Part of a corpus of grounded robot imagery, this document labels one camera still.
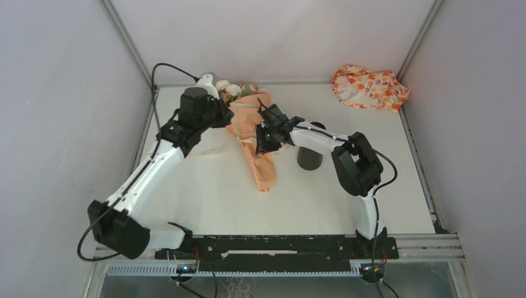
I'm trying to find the orange wrapping paper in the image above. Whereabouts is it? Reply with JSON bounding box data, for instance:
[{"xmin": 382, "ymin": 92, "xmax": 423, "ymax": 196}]
[{"xmin": 226, "ymin": 93, "xmax": 276, "ymax": 192}]

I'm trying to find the pink white flower bouquet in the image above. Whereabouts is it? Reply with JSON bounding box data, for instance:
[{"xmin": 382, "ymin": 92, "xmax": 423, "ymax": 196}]
[{"xmin": 215, "ymin": 80, "xmax": 268, "ymax": 103}]

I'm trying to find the dark brown vase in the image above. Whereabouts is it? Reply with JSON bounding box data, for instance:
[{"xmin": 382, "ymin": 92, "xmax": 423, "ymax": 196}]
[{"xmin": 292, "ymin": 121, "xmax": 330, "ymax": 171}]

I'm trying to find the cream ribbon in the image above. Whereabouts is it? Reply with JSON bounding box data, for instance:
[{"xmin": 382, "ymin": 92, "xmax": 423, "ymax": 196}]
[{"xmin": 189, "ymin": 128, "xmax": 229, "ymax": 156}]

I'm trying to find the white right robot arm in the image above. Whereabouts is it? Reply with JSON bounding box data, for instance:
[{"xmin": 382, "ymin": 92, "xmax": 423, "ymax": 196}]
[{"xmin": 256, "ymin": 104, "xmax": 387, "ymax": 258}]

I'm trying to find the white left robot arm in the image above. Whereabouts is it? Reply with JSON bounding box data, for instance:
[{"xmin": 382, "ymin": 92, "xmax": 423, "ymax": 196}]
[{"xmin": 87, "ymin": 85, "xmax": 233, "ymax": 260}]

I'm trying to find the orange floral cloth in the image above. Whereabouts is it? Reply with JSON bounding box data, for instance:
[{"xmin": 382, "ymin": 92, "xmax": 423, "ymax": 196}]
[{"xmin": 332, "ymin": 64, "xmax": 411, "ymax": 112}]

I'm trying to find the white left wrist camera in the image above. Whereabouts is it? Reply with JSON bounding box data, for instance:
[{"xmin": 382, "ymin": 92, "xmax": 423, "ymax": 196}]
[{"xmin": 195, "ymin": 73, "xmax": 220, "ymax": 99}]

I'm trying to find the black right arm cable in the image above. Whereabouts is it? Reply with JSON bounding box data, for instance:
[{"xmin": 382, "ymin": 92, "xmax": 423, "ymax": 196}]
[{"xmin": 256, "ymin": 97, "xmax": 399, "ymax": 284}]

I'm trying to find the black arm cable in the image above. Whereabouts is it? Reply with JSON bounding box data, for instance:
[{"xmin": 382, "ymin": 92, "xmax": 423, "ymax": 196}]
[
  {"xmin": 256, "ymin": 97, "xmax": 399, "ymax": 284},
  {"xmin": 76, "ymin": 62, "xmax": 202, "ymax": 263}
]

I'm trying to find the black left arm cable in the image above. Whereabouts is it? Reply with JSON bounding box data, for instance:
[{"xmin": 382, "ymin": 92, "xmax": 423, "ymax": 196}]
[{"xmin": 76, "ymin": 62, "xmax": 202, "ymax": 263}]

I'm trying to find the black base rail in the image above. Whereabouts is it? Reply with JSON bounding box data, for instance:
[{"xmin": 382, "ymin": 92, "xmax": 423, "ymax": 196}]
[{"xmin": 154, "ymin": 235, "xmax": 399, "ymax": 274}]

